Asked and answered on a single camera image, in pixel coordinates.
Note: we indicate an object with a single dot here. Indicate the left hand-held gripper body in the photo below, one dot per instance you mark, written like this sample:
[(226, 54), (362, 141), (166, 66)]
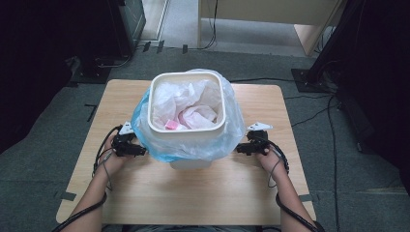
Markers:
[(124, 141)]

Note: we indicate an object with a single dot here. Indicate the person's grey clothing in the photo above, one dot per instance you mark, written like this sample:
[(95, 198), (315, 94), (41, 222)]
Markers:
[(193, 229)]

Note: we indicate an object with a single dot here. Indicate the grey tape strip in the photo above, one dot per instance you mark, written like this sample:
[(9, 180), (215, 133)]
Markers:
[(66, 195), (306, 197)]

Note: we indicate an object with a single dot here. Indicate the beige desk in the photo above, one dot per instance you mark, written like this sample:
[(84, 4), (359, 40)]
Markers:
[(274, 11)]

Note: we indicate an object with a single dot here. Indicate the black stand with base plate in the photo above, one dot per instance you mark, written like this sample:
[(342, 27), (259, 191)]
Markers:
[(312, 80)]

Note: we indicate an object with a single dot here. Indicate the translucent white-blue plastic bag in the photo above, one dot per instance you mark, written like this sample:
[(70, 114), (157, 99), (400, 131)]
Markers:
[(193, 146)]

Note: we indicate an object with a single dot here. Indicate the black stand base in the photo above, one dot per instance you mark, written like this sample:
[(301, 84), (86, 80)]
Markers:
[(92, 72)]

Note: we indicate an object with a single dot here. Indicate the person's right hand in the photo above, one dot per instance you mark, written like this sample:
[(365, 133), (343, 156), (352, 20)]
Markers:
[(272, 162)]

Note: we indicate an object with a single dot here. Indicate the black floor tape corner mark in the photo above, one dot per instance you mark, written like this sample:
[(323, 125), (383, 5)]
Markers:
[(93, 111)]

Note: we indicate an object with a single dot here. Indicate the dark curtain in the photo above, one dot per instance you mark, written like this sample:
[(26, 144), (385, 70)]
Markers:
[(380, 80), (38, 64)]

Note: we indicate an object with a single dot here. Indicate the small pink packet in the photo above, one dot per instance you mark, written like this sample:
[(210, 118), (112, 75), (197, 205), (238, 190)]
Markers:
[(171, 125)]

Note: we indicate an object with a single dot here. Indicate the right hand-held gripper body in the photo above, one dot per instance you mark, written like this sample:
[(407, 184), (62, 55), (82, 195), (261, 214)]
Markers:
[(259, 140)]

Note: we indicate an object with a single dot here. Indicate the person's left hand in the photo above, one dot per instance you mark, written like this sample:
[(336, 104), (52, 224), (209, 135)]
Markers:
[(112, 162)]

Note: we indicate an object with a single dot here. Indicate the black cabinet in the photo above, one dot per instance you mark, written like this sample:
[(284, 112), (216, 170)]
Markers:
[(129, 25)]

